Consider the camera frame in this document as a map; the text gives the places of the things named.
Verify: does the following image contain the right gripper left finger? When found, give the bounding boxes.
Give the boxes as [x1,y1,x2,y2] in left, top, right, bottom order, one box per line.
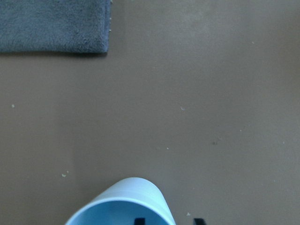
[134,217,145,225]

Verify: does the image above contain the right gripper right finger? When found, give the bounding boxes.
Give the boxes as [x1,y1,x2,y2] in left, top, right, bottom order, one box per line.
[194,218,205,225]

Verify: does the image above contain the light blue cup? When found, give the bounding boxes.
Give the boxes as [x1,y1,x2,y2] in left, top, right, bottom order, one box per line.
[66,177,176,225]

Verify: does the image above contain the grey folded cloth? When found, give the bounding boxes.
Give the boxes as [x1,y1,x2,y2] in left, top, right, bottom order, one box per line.
[0,0,111,53]

